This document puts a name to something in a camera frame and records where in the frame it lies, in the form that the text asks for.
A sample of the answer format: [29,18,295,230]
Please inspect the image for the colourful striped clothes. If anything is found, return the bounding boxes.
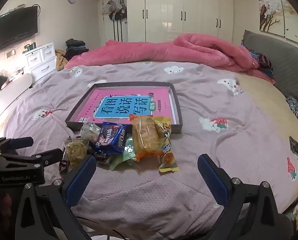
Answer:
[241,44,274,78]

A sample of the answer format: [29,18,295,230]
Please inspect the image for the pink children's book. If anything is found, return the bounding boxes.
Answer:
[74,87,176,125]

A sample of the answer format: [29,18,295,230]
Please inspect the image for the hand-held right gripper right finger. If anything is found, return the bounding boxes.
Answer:
[198,154,293,240]

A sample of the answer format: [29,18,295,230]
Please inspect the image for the pile of dark clothes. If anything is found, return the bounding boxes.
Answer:
[65,39,87,60]

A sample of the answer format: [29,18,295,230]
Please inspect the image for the table clutter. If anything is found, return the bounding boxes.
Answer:
[0,69,24,83]

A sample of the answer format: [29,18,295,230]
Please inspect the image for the blue cookie packet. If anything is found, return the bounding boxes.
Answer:
[95,121,128,155]

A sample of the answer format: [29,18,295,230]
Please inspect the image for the yellow snack packet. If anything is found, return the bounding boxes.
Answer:
[153,116,180,173]

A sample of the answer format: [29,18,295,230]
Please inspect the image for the pink quilt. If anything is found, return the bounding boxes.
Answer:
[64,33,277,85]

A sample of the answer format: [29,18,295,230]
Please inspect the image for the white glossy wardrobe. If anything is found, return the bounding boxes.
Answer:
[87,0,236,43]

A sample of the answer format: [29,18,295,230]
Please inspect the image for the tan fluffy blanket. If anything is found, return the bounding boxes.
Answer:
[54,49,69,71]

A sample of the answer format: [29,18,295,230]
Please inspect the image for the grey padded headboard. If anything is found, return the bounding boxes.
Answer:
[241,30,298,105]

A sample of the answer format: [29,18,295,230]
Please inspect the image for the white drawer cabinet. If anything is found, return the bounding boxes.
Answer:
[23,42,57,83]

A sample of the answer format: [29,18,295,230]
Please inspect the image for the person's left hand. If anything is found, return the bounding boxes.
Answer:
[0,191,16,219]

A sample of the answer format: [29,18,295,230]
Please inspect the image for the clear golden pastry packet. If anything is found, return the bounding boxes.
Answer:
[63,137,90,168]

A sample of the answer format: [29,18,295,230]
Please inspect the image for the green pea snack packet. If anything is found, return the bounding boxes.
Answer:
[109,137,137,172]

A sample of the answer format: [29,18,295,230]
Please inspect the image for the white door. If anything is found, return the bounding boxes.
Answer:
[100,0,128,45]

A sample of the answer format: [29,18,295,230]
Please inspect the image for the blossom tree wall painting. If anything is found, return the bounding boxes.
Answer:
[258,0,298,39]

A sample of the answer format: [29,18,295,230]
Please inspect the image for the hanging caps bunch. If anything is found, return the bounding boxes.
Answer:
[106,0,127,20]

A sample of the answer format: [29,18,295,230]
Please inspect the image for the purple cartoon print bedsheet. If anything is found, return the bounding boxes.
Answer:
[0,62,298,230]

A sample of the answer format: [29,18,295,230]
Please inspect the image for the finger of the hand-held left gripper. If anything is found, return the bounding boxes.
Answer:
[3,148,64,168]
[0,137,34,153]

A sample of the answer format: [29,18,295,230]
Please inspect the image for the shallow grey box tray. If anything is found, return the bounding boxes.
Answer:
[65,81,183,133]

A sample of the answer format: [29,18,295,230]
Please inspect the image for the orange cracker packet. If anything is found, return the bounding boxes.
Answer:
[129,114,166,162]

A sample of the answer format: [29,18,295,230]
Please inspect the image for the black wall television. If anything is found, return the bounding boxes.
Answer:
[0,6,38,52]

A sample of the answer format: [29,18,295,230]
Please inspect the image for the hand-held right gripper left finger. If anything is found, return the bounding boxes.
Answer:
[14,155,97,240]

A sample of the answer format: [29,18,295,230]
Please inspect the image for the white round table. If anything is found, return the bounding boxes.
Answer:
[0,73,33,120]

